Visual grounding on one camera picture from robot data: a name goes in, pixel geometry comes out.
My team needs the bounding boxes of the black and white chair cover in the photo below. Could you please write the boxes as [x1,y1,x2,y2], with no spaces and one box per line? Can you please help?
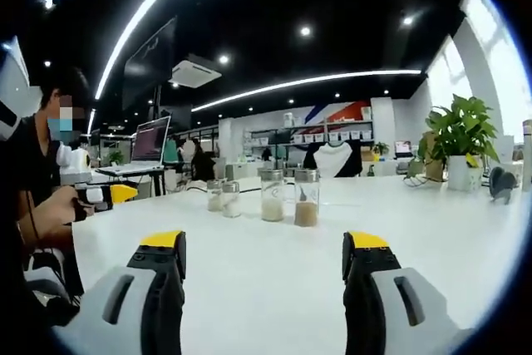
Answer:
[303,140,365,179]

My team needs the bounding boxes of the green potted plant white pot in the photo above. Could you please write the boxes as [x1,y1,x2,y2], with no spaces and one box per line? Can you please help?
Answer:
[416,94,500,192]

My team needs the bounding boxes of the black hanging monitor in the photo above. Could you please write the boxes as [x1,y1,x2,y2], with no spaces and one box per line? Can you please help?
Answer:
[121,16,178,111]

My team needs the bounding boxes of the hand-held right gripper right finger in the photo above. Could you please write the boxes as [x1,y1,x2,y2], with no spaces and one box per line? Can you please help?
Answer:
[342,230,475,355]

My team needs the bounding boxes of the small glass seasoning bottle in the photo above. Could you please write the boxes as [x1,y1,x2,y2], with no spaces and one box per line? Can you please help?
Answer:
[221,180,243,219]
[206,179,224,212]

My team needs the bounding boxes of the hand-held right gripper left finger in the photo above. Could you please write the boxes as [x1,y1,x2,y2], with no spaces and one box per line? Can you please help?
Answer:
[57,229,187,355]

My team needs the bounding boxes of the shelf with white storage boxes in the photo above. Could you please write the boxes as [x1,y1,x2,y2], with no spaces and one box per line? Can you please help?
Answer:
[244,118,375,165]

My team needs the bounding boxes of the person's upper body black shirt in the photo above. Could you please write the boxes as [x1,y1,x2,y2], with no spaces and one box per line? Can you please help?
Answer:
[0,67,91,331]

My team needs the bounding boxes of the small distant green plant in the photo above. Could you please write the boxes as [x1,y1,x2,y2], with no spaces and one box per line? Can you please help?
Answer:
[372,141,392,161]

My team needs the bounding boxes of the open silver laptop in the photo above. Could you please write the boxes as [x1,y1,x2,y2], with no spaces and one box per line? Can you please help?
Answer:
[96,115,172,176]

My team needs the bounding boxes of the grey headphones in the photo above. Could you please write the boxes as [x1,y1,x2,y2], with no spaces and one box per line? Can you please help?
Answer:
[487,165,521,206]

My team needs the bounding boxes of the person's left hand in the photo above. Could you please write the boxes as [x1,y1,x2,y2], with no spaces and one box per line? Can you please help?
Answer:
[35,186,88,228]

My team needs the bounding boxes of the tall seasoning bottle white powder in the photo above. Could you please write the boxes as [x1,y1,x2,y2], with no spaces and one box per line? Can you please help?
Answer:
[260,168,286,223]

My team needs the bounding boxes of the white ceiling air conditioner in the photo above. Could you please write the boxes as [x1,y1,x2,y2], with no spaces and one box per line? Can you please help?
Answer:
[167,53,224,90]

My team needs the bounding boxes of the long curved ceiling light strip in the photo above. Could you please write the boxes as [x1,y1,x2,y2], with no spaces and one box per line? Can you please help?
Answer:
[93,0,209,101]

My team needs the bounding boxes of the tall seasoning bottle brown powder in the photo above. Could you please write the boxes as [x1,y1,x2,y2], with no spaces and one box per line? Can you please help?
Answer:
[293,168,322,228]

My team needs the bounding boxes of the white worn device with cable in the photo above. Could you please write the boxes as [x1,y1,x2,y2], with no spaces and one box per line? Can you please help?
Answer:
[23,246,81,328]

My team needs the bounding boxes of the brown paper bag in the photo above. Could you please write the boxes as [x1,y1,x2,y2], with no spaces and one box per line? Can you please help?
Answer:
[422,154,446,182]

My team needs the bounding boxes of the straight ceiling light strip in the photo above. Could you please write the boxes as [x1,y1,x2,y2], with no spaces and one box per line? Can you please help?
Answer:
[190,67,422,113]

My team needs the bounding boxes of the small distant laptop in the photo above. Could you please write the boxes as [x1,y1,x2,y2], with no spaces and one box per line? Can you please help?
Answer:
[393,140,417,160]

